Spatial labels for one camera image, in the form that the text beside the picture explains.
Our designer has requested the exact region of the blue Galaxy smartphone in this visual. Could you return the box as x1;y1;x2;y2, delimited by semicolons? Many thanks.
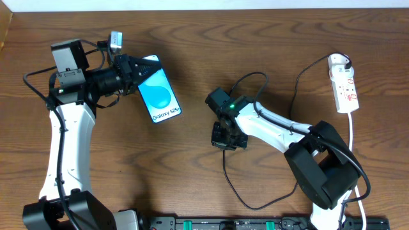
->
138;67;181;123

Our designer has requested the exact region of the black USB charging cable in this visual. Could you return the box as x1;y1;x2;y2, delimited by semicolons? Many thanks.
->
222;52;353;211

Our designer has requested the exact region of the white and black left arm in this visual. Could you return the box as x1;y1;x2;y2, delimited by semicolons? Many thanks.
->
22;36;162;229

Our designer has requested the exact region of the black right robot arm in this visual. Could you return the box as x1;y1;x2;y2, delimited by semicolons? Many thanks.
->
205;88;367;229

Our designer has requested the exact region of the white power strip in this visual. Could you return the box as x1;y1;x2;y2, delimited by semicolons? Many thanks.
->
332;78;359;114

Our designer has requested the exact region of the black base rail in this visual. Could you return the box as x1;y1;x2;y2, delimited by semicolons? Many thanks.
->
137;216;391;230

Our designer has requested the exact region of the white power strip cord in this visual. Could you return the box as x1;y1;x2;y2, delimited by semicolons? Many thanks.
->
347;111;367;230

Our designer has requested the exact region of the white USB wall charger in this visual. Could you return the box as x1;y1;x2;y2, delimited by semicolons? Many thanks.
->
327;53;354;82

